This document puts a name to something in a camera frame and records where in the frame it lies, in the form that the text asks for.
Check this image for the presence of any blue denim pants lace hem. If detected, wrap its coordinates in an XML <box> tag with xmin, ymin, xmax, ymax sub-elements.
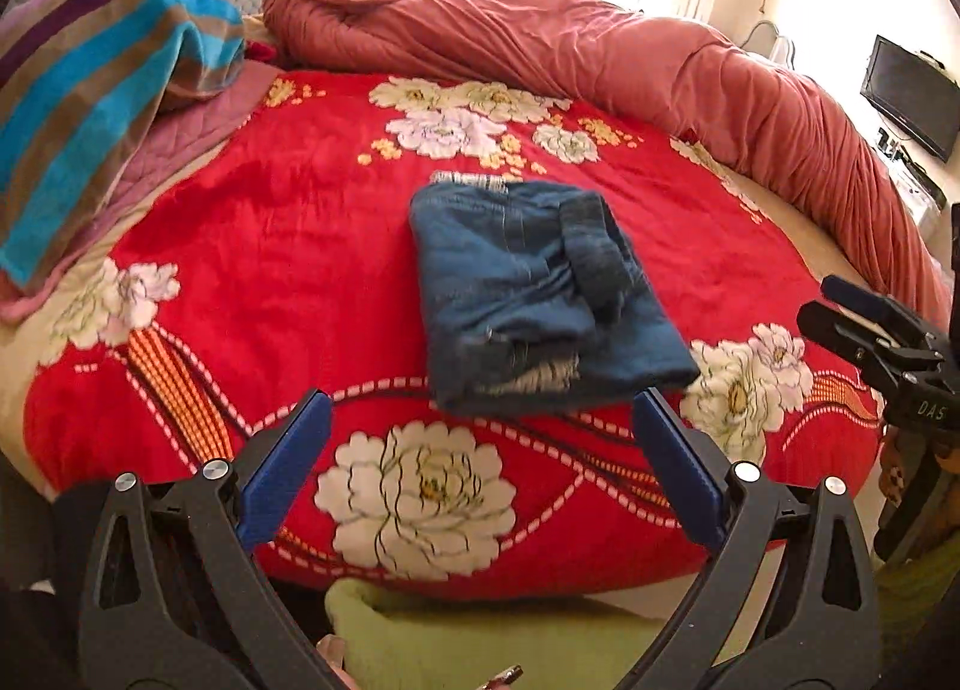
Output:
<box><xmin>409</xmin><ymin>176</ymin><xmax>700</xmax><ymax>415</ymax></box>

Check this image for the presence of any black flat screen monitor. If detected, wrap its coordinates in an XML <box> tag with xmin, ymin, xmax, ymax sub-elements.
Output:
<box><xmin>861</xmin><ymin>35</ymin><xmax>960</xmax><ymax>162</ymax></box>

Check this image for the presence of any green fleece sleeve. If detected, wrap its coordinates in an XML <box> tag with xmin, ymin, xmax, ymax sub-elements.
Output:
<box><xmin>324</xmin><ymin>580</ymin><xmax>664</xmax><ymax>688</ymax></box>

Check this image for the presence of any striped blue brown towel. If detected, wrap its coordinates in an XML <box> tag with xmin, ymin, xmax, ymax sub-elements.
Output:
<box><xmin>2</xmin><ymin>0</ymin><xmax>244</xmax><ymax>293</ymax></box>

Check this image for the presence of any left hand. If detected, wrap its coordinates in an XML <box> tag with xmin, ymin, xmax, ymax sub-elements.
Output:
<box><xmin>480</xmin><ymin>664</ymin><xmax>524</xmax><ymax>690</ymax></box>

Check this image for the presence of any rolled dusty red duvet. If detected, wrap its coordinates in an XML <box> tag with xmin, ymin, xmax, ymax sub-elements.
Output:
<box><xmin>262</xmin><ymin>0</ymin><xmax>950</xmax><ymax>326</ymax></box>

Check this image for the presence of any pink quilted pillow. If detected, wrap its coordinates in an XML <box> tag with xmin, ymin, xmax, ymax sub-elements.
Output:
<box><xmin>2</xmin><ymin>61</ymin><xmax>281</xmax><ymax>325</ymax></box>

